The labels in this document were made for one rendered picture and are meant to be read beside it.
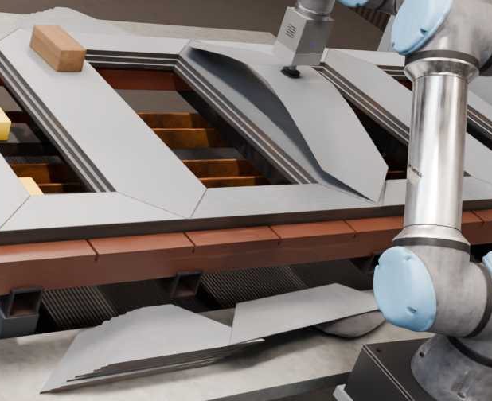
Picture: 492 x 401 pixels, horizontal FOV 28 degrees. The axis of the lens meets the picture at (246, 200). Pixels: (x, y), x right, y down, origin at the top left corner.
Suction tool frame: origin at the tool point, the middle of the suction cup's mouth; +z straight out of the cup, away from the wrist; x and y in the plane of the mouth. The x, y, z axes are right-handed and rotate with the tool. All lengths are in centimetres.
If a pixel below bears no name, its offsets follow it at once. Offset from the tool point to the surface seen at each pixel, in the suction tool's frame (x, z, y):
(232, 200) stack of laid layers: 28.7, 8.5, 35.4
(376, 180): 30.5, 6.8, -0.3
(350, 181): 30.0, 6.8, 6.6
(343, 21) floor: -247, 92, -306
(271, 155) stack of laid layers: 12.5, 10.7, 11.3
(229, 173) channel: -2.1, 24.1, 5.7
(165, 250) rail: 36, 11, 55
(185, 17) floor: -245, 92, -183
